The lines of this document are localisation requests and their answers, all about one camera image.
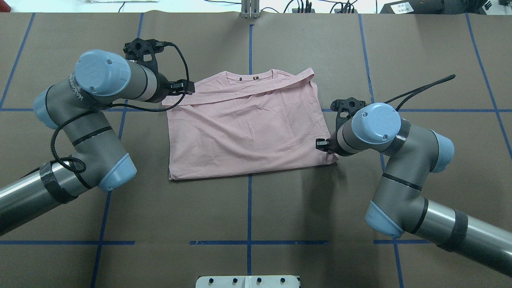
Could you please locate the aluminium frame post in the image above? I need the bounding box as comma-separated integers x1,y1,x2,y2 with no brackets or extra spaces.
240,0,261,19

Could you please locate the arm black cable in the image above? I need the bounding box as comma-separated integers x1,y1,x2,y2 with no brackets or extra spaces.
50,41,190,190
384,74,456,112

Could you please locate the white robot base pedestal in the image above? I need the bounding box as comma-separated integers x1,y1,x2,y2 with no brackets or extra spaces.
195,275,301,288

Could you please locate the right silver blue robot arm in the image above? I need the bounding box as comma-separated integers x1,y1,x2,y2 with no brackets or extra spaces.
315,97,512,276

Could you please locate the black rectangular box device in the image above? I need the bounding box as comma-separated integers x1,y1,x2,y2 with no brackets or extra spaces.
378,0,492,15

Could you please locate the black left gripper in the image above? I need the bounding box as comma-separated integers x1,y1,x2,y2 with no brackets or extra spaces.
123,38,196,100

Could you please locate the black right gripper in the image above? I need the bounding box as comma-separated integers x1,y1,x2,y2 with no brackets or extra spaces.
315,97,366,152

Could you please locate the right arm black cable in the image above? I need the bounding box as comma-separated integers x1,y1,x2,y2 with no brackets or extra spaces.
384,74,456,112

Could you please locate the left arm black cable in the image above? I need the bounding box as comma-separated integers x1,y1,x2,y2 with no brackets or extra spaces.
50,41,190,190

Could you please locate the pink Snoopy t-shirt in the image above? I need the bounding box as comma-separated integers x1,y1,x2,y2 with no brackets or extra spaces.
162,68,339,181

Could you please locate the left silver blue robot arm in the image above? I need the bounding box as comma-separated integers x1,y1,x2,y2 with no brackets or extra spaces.
0,38,195,235

